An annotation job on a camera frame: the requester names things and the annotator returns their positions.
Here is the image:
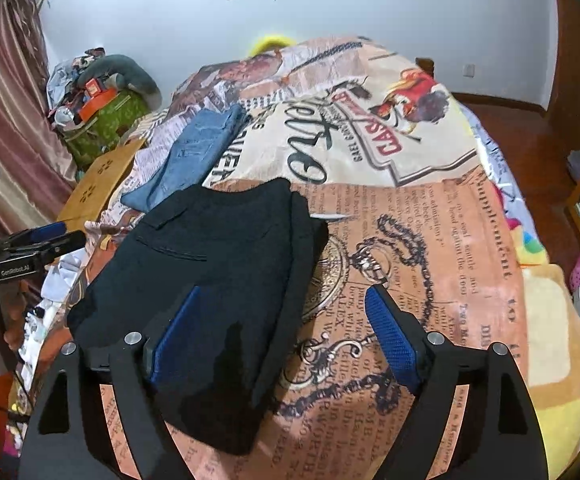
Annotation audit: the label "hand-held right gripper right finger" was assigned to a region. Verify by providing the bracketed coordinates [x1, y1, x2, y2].
[364, 284, 551, 480]

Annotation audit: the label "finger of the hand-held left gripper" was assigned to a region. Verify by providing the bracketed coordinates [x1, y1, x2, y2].
[7, 222, 69, 250]
[40, 231, 87, 262]

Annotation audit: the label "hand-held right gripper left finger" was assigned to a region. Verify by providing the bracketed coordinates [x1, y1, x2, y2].
[17, 285, 202, 480]

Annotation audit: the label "black pants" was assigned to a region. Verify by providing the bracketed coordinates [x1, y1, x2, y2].
[67, 177, 330, 456]

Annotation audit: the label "person's left hand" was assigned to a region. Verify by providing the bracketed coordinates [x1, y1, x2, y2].
[0, 302, 27, 357]

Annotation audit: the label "white crumpled cloth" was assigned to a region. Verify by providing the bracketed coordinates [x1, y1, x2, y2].
[20, 250, 91, 361]

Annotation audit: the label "wooden folding lap table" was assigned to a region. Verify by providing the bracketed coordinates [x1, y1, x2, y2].
[57, 137, 147, 236]

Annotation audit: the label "newspaper printed blanket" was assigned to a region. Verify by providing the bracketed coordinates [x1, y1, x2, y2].
[82, 35, 528, 480]

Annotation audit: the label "pink striped curtain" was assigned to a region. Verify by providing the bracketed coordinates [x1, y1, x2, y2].
[0, 0, 78, 236]

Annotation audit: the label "green patterned bag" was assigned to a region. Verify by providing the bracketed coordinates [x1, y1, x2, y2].
[65, 87, 151, 171]

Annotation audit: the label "orange box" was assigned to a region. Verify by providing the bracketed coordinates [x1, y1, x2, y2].
[77, 77, 121, 121]

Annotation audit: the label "pile of assorted clothes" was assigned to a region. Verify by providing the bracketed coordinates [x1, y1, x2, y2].
[45, 50, 102, 128]

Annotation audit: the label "folded blue jeans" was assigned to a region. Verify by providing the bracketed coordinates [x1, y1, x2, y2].
[120, 104, 253, 211]

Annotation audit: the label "rainbow coloured plush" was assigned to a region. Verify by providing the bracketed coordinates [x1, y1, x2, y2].
[505, 195, 551, 266]

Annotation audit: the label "yellow toast pattern blanket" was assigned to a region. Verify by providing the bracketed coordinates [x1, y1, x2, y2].
[520, 260, 580, 466]

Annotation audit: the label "white printed bedsheet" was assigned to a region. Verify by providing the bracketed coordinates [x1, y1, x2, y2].
[462, 105, 526, 201]

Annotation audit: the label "yellow plush toy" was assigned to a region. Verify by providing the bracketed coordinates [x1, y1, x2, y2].
[249, 34, 298, 57]

